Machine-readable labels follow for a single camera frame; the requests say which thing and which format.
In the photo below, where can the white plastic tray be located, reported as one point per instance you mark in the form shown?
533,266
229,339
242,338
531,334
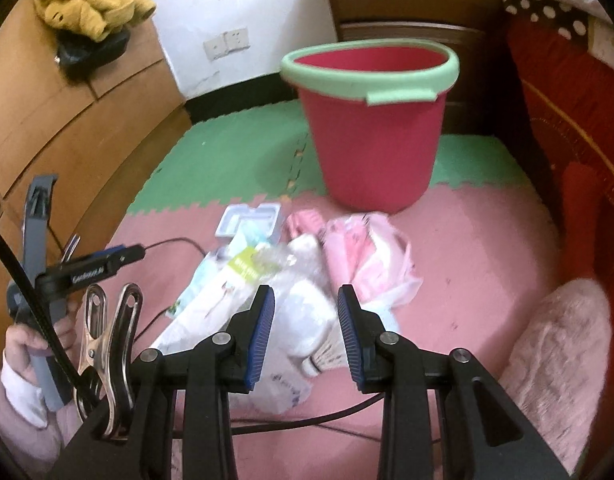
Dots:
232,222

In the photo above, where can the person's left hand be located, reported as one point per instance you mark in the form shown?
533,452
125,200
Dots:
22,342

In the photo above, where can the person's pink fuzzy trouser leg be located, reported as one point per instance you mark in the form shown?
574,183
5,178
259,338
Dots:
562,360

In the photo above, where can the pink foam floor mat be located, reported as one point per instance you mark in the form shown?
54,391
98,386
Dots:
462,260

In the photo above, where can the white printed plastic wrapper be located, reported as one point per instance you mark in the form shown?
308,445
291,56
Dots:
277,385

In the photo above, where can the metal clip on right gripper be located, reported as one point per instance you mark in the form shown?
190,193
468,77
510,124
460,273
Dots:
119,360

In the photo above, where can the white single-port wall outlet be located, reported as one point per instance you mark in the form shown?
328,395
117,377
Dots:
215,49

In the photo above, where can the red cloth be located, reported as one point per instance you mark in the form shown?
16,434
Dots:
579,210

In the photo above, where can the white shuttlecock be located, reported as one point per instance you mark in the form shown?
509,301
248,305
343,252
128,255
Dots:
322,357

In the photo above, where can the pink plastic bag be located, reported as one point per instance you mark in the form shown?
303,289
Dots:
367,260

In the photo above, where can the green foam floor mat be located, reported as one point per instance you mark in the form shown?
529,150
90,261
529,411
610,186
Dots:
227,160

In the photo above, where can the black polka-dot blanket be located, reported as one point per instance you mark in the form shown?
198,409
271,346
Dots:
542,10

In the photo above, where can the dark brown wooden nightstand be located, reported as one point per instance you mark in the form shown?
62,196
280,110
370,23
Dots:
412,5

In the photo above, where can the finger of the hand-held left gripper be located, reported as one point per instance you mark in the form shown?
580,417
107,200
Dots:
127,255

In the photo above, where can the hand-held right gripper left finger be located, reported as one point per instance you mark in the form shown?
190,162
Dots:
259,340

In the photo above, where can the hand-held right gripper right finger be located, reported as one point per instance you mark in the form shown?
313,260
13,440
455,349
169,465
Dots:
348,340

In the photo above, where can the white five-hole wall socket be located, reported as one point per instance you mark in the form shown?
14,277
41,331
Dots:
236,40

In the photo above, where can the person's left forearm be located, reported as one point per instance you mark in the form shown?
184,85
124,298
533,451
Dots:
17,435

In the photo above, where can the small pink item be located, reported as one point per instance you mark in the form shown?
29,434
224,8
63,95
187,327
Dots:
304,222

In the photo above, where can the black bag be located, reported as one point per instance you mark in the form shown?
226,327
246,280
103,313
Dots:
87,55

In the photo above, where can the red bucket with green rim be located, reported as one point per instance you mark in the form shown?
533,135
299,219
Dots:
377,150

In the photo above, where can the red bed cover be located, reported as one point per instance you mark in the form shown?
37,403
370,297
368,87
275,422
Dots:
562,110

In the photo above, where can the wooden wardrobe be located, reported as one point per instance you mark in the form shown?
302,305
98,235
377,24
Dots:
62,135

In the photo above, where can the metal clip on left gripper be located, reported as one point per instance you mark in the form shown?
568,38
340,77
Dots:
71,249

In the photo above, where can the metal clip on gripper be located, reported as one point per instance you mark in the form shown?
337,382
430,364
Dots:
71,249
119,360

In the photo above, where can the clear plastic bag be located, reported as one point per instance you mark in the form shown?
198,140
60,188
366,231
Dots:
302,300

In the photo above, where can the white and lime carton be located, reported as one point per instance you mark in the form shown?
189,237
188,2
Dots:
212,310

